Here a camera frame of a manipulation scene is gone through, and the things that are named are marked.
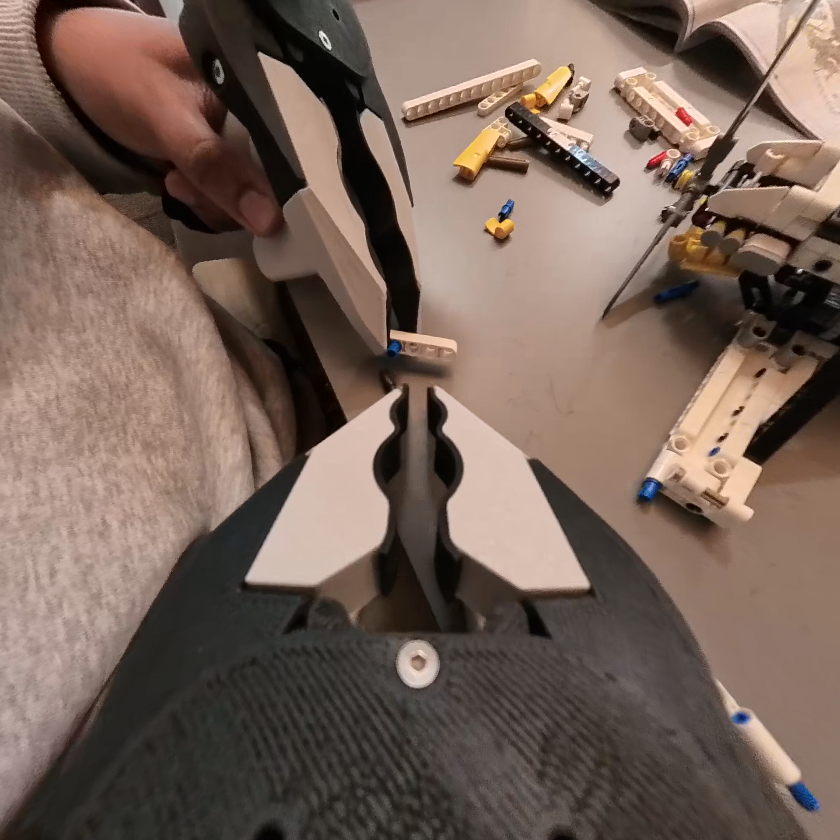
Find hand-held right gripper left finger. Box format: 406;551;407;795
244;387;403;621

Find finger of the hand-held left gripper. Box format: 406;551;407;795
341;98;422;337
252;52;391;358

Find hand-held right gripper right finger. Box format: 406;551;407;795
427;386;593;618

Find short white lego beam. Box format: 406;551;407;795
387;335;458;362

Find person's left forearm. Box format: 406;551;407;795
0;0;86;152

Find yellow lego panel white connector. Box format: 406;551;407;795
453;118;514;179

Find long white lego beam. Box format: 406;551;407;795
402;60;543;122

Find thin white lego beam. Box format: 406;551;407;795
478;85;526;118

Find yellow lego panel black tip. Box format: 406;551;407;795
521;64;575;109

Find long black lego beam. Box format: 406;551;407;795
505;101;621;194

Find white lego beam assembly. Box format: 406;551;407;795
613;67;723;158

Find white lego beam blue pins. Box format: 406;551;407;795
715;682;821;815

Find lego instruction booklet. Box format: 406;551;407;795
591;0;840;142

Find white lego helicopter model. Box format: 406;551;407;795
602;0;840;529

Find person's left hand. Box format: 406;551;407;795
39;0;286;237

